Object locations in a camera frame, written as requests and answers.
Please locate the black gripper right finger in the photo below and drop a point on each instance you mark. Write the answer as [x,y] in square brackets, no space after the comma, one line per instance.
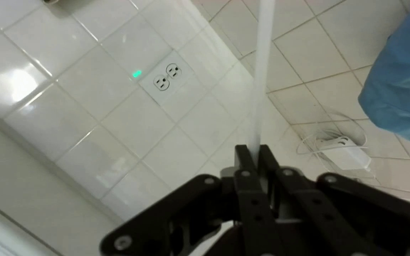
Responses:
[348,218]

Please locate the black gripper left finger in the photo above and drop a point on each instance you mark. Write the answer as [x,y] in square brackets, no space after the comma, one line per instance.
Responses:
[206,214]

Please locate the blue folded towel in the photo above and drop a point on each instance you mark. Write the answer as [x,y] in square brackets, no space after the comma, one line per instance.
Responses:
[405,86]

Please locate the white wall outlet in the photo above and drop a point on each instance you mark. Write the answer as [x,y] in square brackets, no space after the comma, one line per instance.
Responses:
[167,77]

